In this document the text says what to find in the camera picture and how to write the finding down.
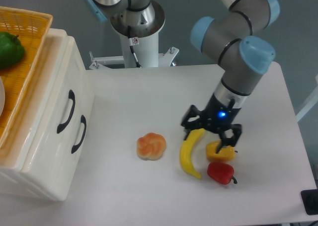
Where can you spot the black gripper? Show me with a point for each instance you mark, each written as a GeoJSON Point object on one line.
{"type": "Point", "coordinates": [216, 116]}

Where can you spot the white drawer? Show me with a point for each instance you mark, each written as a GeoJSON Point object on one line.
{"type": "Point", "coordinates": [50, 166]}

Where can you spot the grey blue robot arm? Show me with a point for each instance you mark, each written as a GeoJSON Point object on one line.
{"type": "Point", "coordinates": [230, 42]}

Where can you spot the white drawer cabinet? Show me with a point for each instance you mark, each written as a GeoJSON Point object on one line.
{"type": "Point", "coordinates": [19, 140]}

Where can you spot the yellow bell pepper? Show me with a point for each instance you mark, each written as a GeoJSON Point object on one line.
{"type": "Point", "coordinates": [224, 155]}

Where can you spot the yellow banana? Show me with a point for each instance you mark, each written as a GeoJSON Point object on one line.
{"type": "Point", "coordinates": [186, 151]}

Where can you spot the red bell pepper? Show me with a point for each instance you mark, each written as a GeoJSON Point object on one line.
{"type": "Point", "coordinates": [221, 172]}

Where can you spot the bread roll on table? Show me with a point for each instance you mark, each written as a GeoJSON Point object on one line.
{"type": "Point", "coordinates": [151, 146]}

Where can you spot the black device at edge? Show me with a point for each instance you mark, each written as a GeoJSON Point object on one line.
{"type": "Point", "coordinates": [310, 201]}

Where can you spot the orange woven basket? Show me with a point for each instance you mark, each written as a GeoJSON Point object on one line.
{"type": "Point", "coordinates": [32, 28]}

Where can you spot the white plate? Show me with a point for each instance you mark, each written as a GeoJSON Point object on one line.
{"type": "Point", "coordinates": [2, 96]}

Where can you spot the green bell pepper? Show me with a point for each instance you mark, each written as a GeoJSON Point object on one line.
{"type": "Point", "coordinates": [11, 50]}

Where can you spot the white frame at right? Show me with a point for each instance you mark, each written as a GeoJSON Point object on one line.
{"type": "Point", "coordinates": [309, 102]}

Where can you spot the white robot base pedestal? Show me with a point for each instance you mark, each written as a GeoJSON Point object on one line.
{"type": "Point", "coordinates": [139, 38]}

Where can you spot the black lower drawer handle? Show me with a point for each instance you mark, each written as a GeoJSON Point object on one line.
{"type": "Point", "coordinates": [81, 135]}

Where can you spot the black drawer handle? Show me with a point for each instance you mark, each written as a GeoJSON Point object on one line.
{"type": "Point", "coordinates": [81, 135]}
{"type": "Point", "coordinates": [68, 112]}

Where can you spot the black top drawer handle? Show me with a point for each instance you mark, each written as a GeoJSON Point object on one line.
{"type": "Point", "coordinates": [68, 112]}

